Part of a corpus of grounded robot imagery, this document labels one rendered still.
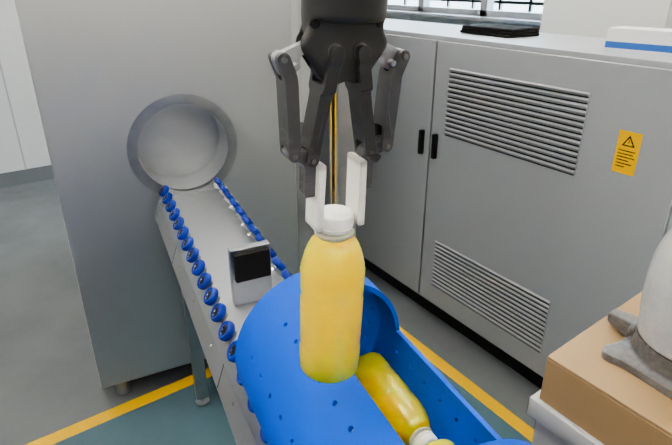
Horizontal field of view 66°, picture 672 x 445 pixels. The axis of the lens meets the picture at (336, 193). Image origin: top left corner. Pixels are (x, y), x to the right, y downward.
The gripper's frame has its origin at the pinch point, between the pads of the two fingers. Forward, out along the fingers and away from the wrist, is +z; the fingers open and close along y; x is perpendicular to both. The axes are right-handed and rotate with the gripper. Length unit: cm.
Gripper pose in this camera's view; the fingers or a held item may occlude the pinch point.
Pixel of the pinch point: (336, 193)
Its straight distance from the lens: 51.5
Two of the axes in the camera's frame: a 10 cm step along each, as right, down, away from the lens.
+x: 4.4, 3.6, -8.2
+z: -0.4, 9.2, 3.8
